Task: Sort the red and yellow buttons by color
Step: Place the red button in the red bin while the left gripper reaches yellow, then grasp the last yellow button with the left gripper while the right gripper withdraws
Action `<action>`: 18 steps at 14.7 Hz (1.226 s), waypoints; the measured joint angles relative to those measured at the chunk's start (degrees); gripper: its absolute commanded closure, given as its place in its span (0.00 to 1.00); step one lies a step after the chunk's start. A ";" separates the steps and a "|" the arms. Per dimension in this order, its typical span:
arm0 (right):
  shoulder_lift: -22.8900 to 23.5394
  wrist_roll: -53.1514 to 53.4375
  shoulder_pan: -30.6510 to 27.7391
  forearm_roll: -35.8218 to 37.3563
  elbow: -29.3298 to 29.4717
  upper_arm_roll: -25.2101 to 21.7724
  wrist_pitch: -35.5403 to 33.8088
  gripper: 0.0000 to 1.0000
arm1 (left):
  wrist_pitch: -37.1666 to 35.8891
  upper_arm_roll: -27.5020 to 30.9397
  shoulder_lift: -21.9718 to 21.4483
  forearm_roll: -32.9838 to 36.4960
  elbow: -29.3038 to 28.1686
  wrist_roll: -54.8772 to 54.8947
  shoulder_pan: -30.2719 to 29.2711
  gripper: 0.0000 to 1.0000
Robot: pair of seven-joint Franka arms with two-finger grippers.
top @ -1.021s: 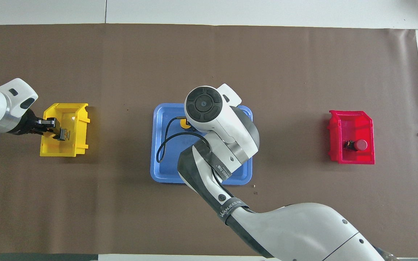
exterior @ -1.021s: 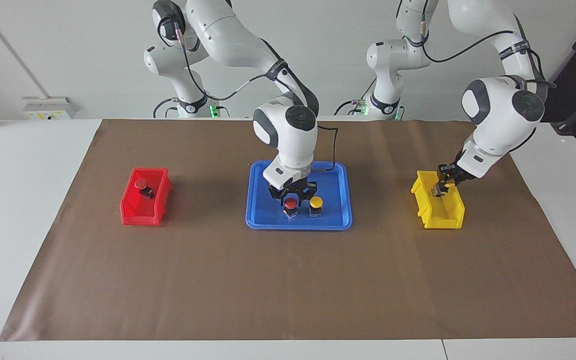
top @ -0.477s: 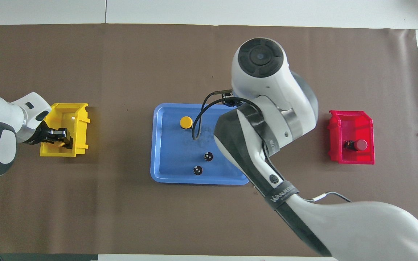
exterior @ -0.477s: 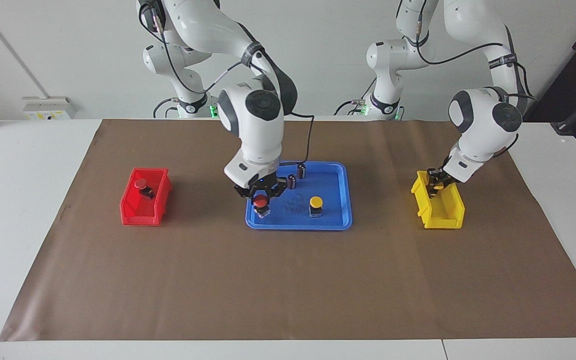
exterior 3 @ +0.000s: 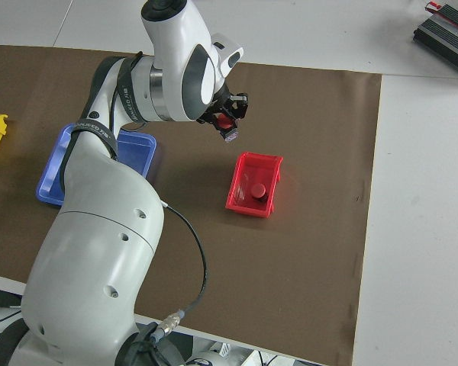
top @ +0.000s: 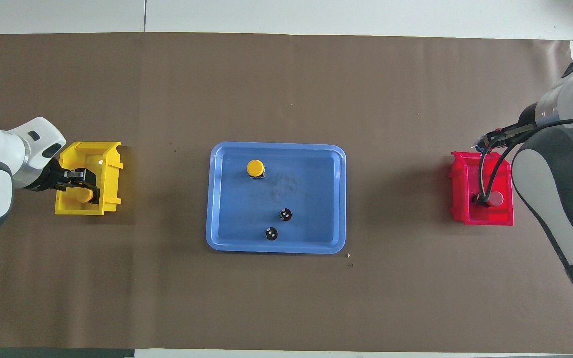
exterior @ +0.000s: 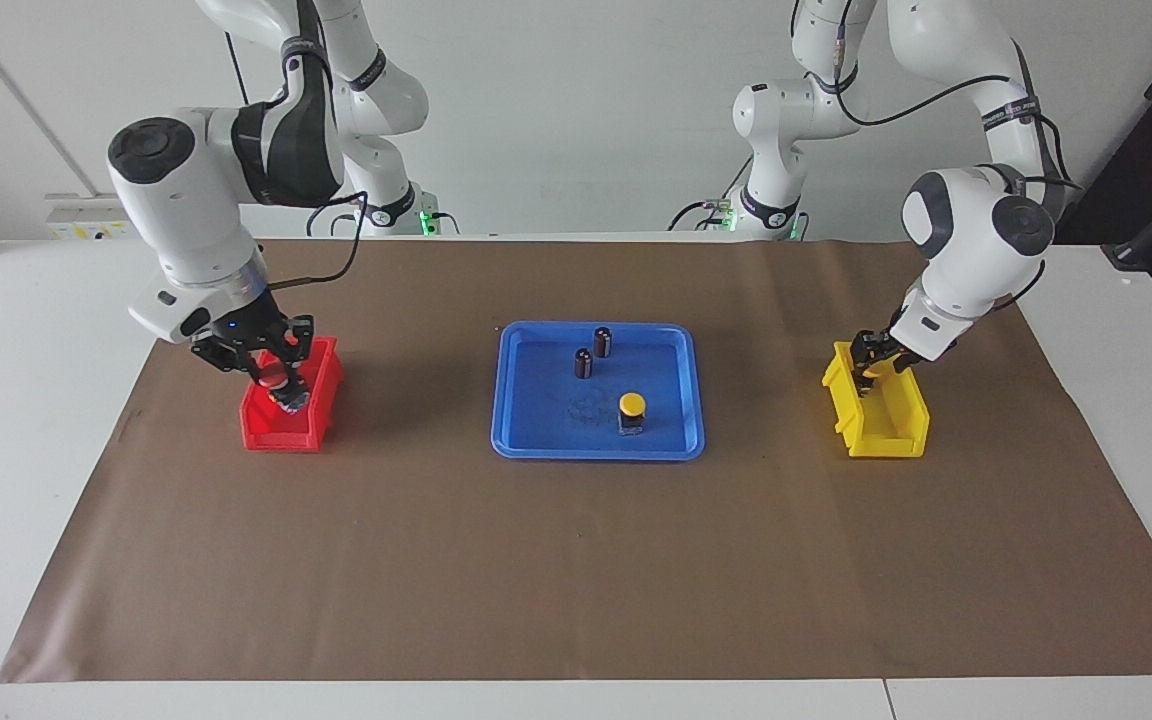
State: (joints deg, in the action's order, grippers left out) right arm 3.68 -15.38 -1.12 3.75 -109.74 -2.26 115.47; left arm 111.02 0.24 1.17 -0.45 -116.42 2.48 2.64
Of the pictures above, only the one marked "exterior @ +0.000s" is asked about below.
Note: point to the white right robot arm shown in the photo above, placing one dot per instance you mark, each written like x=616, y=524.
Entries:
x=176, y=200

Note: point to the white wall power strip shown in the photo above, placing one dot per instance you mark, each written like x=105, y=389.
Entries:
x=76, y=215

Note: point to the yellow push button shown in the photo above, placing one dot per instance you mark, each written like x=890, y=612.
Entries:
x=632, y=404
x=871, y=375

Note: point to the yellow plastic bin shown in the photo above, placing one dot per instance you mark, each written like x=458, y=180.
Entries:
x=881, y=435

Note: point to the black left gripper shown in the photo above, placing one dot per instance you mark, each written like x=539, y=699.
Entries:
x=898, y=343

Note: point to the black cylinder component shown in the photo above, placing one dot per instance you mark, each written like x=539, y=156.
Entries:
x=584, y=364
x=603, y=343

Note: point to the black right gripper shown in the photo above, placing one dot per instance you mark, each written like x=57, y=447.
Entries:
x=239, y=328

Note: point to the brown paper mat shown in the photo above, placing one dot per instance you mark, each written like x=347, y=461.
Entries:
x=576, y=560

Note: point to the red plastic bin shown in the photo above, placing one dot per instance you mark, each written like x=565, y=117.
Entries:
x=266, y=430

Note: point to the blue plastic tray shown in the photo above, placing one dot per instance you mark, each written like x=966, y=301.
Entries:
x=536, y=420

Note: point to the red push button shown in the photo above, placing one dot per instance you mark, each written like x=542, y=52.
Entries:
x=273, y=380

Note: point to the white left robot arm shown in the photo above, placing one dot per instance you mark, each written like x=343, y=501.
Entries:
x=966, y=240

